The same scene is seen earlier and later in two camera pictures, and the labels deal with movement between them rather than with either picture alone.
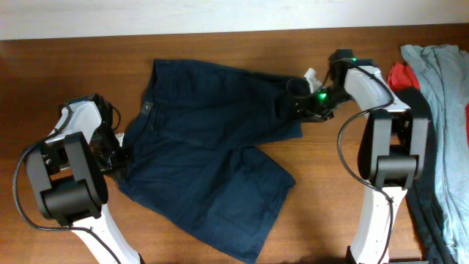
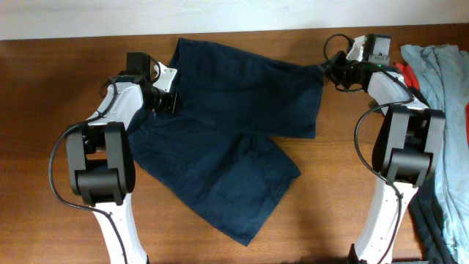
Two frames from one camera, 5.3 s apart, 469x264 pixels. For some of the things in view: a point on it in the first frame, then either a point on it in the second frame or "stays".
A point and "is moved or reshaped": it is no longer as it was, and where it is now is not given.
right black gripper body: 320,105 to 344,71
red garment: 401,75 stays
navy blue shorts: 194,163 is moved or reshaped
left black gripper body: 113,157 to 162,101
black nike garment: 423,201 stays
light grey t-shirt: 443,72 stays
